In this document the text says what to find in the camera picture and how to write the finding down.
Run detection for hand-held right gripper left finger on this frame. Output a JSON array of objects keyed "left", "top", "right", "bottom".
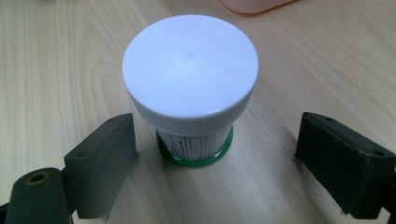
[{"left": 64, "top": 113, "right": 140, "bottom": 221}]

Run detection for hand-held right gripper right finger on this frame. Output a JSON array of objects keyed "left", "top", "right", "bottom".
[{"left": 294, "top": 111, "right": 396, "bottom": 220}]

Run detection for white-lidded jar with green base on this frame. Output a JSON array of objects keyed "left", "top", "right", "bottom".
[{"left": 121, "top": 14, "right": 260, "bottom": 168}]

